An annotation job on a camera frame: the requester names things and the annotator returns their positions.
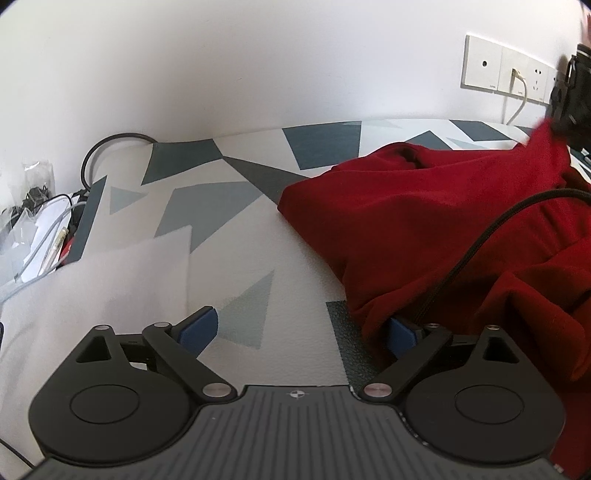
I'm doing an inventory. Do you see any white power wall socket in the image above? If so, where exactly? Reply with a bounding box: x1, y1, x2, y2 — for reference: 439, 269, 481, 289
527, 60, 560, 106

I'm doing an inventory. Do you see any geometric patterned tablecloth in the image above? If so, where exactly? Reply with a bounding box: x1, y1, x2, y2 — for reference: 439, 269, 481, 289
69, 117, 591, 388

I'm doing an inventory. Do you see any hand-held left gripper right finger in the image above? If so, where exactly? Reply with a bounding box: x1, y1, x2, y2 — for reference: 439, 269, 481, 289
362, 316, 525, 402

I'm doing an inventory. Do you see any black braided cable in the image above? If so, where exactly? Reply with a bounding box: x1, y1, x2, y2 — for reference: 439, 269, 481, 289
413, 187, 591, 326

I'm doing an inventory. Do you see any white network cable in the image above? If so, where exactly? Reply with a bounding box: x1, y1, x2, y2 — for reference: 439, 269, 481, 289
505, 68, 528, 126

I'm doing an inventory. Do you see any white network wall plate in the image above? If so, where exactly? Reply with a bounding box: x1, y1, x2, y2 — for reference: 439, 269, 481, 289
500, 46, 532, 100

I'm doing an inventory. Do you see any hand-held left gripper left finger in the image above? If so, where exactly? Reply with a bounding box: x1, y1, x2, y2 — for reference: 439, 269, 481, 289
74, 305, 233, 402

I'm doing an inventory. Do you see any white coaxial wall plate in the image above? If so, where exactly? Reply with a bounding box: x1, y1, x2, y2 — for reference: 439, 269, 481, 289
462, 34, 504, 93

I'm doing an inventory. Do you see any red fleece garment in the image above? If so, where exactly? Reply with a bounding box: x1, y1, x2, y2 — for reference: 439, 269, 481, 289
278, 117, 591, 480

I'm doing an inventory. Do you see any crumpled clear plastic wrap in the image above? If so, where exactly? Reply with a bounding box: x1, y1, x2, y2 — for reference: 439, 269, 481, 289
0, 159, 56, 222

